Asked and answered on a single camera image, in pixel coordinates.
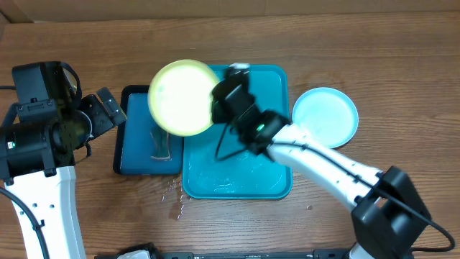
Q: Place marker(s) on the blue serving tray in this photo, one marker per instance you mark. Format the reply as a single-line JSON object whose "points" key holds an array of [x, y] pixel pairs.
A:
{"points": [[244, 176]]}

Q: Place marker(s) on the black water tray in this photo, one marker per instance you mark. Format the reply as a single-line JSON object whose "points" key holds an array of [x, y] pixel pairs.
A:
{"points": [[134, 145]]}

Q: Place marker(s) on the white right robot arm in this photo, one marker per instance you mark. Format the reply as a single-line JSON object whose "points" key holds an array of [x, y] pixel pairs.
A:
{"points": [[387, 213]]}

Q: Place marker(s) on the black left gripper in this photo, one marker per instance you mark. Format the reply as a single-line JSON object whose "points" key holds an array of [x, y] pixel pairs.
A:
{"points": [[103, 119]]}

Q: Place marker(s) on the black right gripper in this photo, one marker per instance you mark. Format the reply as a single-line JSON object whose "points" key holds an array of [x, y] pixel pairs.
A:
{"points": [[224, 98]]}

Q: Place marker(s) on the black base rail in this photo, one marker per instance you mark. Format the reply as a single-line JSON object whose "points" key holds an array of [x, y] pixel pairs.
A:
{"points": [[149, 251]]}

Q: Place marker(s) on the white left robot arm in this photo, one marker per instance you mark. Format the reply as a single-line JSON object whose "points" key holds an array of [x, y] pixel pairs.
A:
{"points": [[39, 136]]}

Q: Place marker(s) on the yellow plate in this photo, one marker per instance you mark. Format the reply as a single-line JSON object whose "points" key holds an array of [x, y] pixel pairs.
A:
{"points": [[179, 97]]}

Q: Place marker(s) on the light blue plate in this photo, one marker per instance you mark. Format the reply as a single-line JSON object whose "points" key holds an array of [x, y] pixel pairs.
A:
{"points": [[328, 114]]}

